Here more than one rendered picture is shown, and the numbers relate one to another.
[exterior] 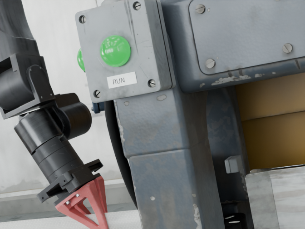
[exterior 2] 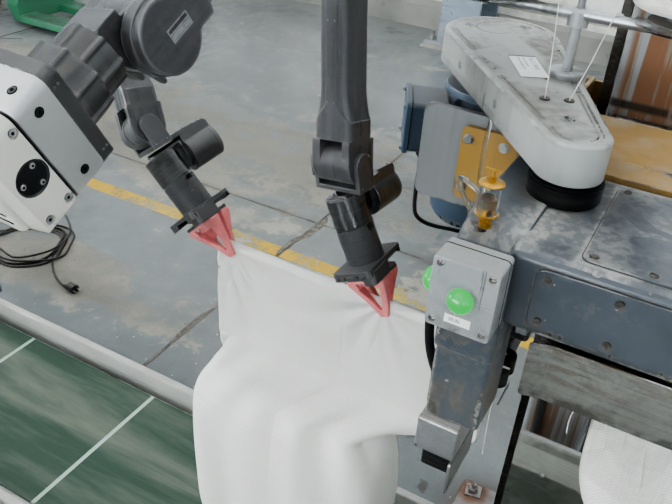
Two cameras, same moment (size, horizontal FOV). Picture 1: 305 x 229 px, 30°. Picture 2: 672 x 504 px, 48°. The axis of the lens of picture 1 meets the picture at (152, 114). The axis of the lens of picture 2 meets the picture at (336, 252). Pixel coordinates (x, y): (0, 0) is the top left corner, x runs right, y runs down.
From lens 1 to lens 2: 0.53 m
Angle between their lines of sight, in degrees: 30
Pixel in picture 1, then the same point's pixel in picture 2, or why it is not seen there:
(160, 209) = (450, 389)
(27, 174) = not seen: outside the picture
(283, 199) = (555, 370)
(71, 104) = (386, 178)
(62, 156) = (366, 247)
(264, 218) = (532, 376)
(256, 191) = (534, 356)
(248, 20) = (584, 310)
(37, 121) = (351, 207)
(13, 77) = (340, 164)
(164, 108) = not seen: hidden behind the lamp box
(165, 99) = not seen: hidden behind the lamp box
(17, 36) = (354, 120)
